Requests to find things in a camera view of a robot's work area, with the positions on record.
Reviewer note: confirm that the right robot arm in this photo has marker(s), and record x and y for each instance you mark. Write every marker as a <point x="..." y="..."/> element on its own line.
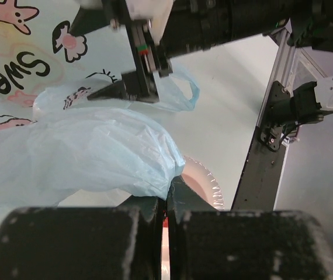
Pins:
<point x="312" y="26"/>

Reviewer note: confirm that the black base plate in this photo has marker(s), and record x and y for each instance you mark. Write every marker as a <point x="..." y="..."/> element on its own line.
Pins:
<point x="258" y="184"/>

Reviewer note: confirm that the light blue plastic bag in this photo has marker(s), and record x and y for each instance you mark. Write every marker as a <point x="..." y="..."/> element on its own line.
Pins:
<point x="55" y="139"/>

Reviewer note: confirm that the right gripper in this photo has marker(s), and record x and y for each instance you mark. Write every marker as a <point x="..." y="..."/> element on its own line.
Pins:
<point x="192" y="26"/>

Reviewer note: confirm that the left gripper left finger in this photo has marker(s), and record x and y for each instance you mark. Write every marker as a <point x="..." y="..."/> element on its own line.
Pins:
<point x="123" y="242"/>

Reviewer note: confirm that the white paper plate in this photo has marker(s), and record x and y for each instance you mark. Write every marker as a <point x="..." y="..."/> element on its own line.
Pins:
<point x="201" y="180"/>

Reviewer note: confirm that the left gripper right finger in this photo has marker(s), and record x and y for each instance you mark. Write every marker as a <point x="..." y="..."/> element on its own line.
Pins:
<point x="205" y="243"/>

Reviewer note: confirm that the aluminium frame rail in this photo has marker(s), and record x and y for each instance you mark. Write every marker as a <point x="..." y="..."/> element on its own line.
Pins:
<point x="290" y="65"/>

